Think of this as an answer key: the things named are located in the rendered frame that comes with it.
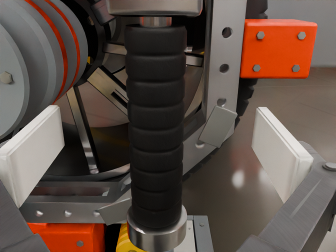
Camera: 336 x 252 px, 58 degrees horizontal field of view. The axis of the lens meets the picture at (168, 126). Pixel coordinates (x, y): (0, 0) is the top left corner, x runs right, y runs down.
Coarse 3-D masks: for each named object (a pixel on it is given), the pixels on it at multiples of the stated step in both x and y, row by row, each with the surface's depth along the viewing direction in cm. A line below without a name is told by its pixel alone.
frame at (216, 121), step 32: (224, 0) 36; (224, 32) 42; (224, 64) 43; (224, 96) 40; (192, 128) 43; (224, 128) 42; (192, 160) 44; (32, 192) 51; (64, 192) 51; (96, 192) 51; (128, 192) 46
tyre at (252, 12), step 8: (248, 0) 43; (256, 0) 43; (264, 0) 44; (248, 8) 44; (256, 8) 44; (264, 8) 44; (248, 16) 44; (256, 16) 44; (264, 16) 44; (240, 80) 48; (248, 80) 48; (256, 80) 49; (240, 88) 48; (248, 88) 48; (240, 96) 49; (248, 96) 49; (200, 104) 50; (240, 104) 49; (240, 112) 50; (216, 152) 54; (200, 160) 53; (208, 160) 54; (192, 168) 54; (200, 168) 55; (120, 176) 55; (184, 176) 54
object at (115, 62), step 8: (96, 0) 81; (112, 24) 85; (120, 24) 88; (112, 32) 88; (120, 32) 89; (112, 40) 90; (120, 40) 90; (112, 56) 91; (120, 56) 91; (104, 64) 92; (112, 64) 92; (120, 64) 92
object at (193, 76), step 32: (64, 0) 49; (96, 32) 51; (96, 64) 49; (192, 64) 49; (192, 96) 50; (64, 128) 72; (96, 128) 75; (64, 160) 60; (96, 160) 56; (128, 160) 55
